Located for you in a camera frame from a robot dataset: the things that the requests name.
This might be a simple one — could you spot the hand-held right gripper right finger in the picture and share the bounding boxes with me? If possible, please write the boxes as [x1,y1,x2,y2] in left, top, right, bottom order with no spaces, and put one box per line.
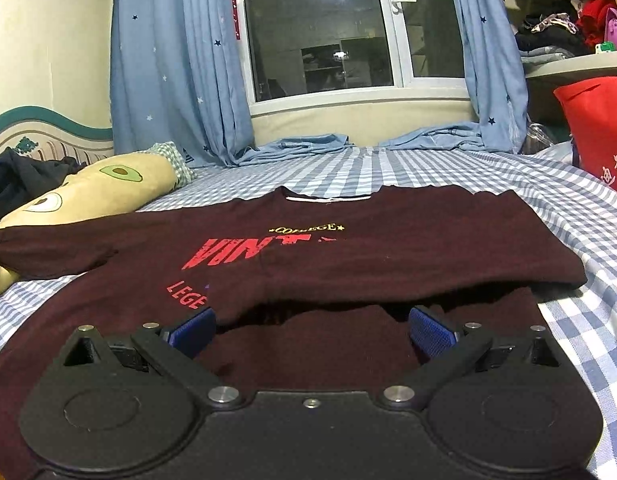
[381,306,560,409]

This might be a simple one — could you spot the red fabric bag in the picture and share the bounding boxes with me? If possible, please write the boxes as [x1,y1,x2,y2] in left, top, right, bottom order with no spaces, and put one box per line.
[553,76,617,206]

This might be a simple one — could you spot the maroon printed t-shirt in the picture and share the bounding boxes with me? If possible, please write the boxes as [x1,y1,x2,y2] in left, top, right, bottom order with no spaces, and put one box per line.
[0,185,588,480]

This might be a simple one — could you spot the teal and cream headboard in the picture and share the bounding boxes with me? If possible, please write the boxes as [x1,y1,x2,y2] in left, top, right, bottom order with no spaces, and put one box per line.
[0,106,114,163]

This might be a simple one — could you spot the pile of dark clothes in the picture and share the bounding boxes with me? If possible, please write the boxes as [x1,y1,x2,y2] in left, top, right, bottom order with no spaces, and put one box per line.
[513,12,589,53]

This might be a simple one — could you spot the blue star curtain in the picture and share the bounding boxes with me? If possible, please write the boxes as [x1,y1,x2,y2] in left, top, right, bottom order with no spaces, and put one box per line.
[383,0,530,155]
[110,0,349,168]

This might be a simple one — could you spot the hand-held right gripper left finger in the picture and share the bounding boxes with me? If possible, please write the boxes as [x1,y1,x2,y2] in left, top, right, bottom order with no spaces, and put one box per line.
[62,307,244,409]

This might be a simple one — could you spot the blue checkered bed sheet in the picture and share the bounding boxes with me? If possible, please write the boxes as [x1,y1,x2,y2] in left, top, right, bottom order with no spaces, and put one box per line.
[0,145,617,480]

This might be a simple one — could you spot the red clothing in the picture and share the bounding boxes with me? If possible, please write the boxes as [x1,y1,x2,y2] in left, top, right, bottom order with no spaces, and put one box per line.
[576,0,617,46]

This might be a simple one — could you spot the white shelf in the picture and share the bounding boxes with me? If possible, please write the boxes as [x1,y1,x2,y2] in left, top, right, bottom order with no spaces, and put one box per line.
[499,0,617,81]

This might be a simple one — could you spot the black garment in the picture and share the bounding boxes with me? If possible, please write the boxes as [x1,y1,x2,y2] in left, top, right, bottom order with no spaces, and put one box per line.
[0,147,86,228]

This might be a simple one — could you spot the white framed window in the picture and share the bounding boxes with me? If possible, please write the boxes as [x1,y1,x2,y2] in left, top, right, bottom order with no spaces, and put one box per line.
[233,0,472,106]

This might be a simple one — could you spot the folded grey-blue clothes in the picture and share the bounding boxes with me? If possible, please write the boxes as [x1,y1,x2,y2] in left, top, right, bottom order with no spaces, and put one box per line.
[519,46,589,65]

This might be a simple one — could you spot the green checkered cloth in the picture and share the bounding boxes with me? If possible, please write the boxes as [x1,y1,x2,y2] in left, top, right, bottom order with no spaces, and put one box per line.
[147,141,196,191]

